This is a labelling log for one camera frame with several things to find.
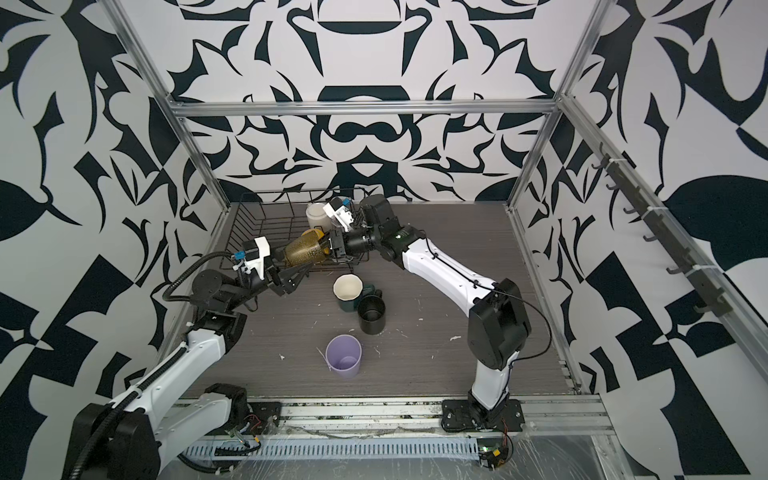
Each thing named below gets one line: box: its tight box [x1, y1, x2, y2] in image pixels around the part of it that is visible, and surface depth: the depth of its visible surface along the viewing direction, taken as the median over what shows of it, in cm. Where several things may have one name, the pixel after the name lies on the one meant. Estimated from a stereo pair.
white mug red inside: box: [306, 202, 332, 231], surface depth 105 cm
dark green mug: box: [332, 273, 376, 312], surface depth 89 cm
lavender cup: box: [325, 334, 363, 378], surface depth 76 cm
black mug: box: [358, 289, 386, 335], surface depth 90 cm
